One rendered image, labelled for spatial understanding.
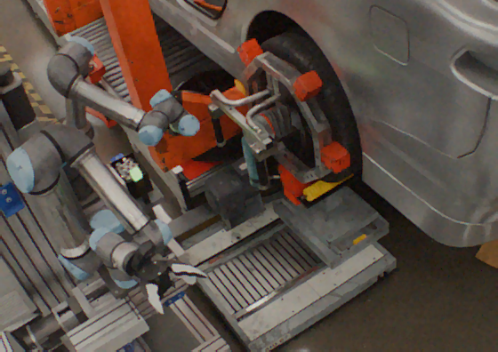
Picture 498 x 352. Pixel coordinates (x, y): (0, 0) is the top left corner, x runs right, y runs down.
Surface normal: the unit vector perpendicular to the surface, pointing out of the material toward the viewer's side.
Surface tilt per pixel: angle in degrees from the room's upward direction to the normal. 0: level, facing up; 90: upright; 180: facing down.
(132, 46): 90
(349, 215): 0
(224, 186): 0
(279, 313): 0
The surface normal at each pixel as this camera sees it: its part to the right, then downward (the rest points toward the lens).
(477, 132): -0.55, 0.61
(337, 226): -0.15, -0.73
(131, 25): 0.53, 0.51
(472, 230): -0.22, 0.76
